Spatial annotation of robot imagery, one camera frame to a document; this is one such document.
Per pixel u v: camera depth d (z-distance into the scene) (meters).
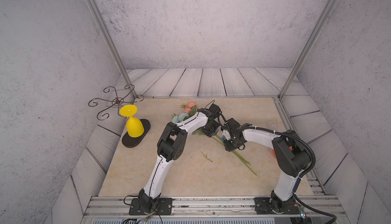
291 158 0.48
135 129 0.75
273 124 0.99
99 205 0.75
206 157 0.90
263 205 0.73
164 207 0.73
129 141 0.97
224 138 0.89
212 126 0.87
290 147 0.54
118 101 0.77
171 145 0.58
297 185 0.55
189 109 1.07
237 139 0.71
